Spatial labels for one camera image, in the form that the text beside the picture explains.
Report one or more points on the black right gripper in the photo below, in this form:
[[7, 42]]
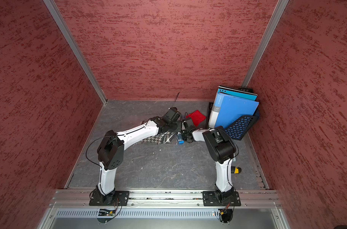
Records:
[[186, 139]]

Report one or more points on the red knitted scarf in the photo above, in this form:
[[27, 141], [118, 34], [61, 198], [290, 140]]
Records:
[[197, 117]]

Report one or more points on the black white houndstooth scarf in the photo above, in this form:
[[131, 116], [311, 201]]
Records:
[[159, 139]]

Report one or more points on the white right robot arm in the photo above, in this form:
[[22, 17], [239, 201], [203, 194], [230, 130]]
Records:
[[220, 146]]

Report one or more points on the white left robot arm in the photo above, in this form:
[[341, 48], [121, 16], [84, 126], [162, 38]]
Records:
[[111, 149]]

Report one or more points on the blue document folder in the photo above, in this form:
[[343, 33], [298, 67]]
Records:
[[227, 109]]

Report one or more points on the dark blue mesh file rack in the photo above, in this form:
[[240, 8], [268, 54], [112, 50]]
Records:
[[241, 126]]

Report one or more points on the teal document folder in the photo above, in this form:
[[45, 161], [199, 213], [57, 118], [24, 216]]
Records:
[[245, 93]]

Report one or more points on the yellow black handled tool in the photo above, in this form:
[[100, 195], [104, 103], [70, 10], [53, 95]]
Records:
[[236, 170]]

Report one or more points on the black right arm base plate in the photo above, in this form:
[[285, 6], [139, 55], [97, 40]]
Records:
[[217, 198]]

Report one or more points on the aluminium front frame rail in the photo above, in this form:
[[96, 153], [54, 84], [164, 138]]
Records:
[[165, 198]]

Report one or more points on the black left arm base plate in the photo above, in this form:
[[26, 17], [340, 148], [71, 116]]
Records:
[[116, 198]]

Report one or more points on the left aluminium corner post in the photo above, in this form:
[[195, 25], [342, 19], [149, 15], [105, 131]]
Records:
[[56, 15]]

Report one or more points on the aluminium corner post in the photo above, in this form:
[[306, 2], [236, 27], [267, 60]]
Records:
[[56, 15], [273, 22]]

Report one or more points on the right aluminium corner post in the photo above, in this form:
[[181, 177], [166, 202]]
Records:
[[273, 22]]

